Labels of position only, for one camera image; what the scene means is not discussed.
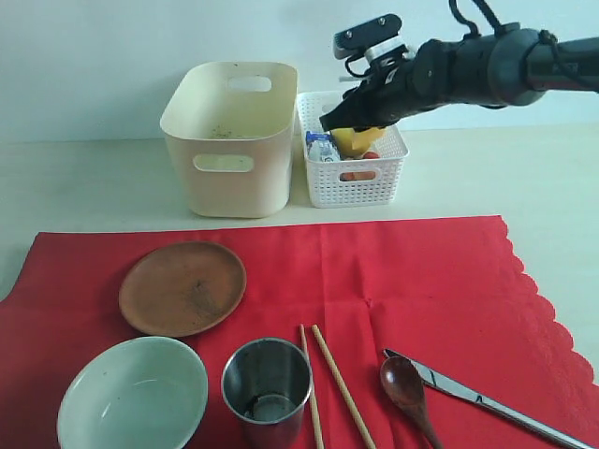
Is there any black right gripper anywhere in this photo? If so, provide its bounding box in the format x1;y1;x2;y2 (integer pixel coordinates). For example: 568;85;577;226
319;58;443;133

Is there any brown wooden plate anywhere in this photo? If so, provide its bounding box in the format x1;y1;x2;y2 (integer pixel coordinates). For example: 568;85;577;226
118;240;247;338

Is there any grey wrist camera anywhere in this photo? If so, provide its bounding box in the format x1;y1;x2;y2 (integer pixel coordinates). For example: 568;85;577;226
332;13;402;60

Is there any pale green ceramic bowl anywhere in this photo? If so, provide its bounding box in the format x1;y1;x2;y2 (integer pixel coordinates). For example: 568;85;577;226
56;337;209;448

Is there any wooden chopstick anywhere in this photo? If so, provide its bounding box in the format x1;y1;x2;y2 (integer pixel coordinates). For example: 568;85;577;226
299;324;325;449
311;325;377;449

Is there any orange fried chicken piece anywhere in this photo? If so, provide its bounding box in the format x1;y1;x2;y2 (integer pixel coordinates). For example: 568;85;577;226
340;171;376;181

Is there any orange cheese wedge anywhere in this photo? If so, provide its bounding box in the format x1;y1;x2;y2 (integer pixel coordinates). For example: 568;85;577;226
352;127;386;152

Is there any white perforated plastic basket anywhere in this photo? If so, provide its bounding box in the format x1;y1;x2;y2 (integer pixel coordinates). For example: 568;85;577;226
297;91;409;209

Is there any stainless steel cup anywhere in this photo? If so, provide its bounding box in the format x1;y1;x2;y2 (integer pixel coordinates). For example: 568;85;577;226
221;337;313;448

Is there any blue white milk carton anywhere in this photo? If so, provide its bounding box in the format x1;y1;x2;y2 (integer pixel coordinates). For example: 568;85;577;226
305;131;341;163

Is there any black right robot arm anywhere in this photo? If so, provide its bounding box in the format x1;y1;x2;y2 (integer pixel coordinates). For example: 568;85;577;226
319;1;598;131

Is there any dark wooden spoon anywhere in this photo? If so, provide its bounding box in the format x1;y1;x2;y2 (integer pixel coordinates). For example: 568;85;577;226
379;355;444;449

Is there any silver table knife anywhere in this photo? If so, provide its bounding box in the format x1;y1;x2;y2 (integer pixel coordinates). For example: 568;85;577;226
383;348;592;448

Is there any right wooden chopstick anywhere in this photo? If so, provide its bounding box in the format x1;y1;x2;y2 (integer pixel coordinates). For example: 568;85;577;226
311;325;377;449

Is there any yellow lemon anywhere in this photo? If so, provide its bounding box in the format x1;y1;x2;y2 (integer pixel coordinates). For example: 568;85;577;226
330;128;365;158

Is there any cream plastic bin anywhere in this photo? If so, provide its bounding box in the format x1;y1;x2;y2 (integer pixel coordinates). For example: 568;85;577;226
159;62;298;218

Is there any left wooden chopstick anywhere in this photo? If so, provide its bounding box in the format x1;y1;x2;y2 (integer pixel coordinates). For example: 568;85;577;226
299;324;325;449

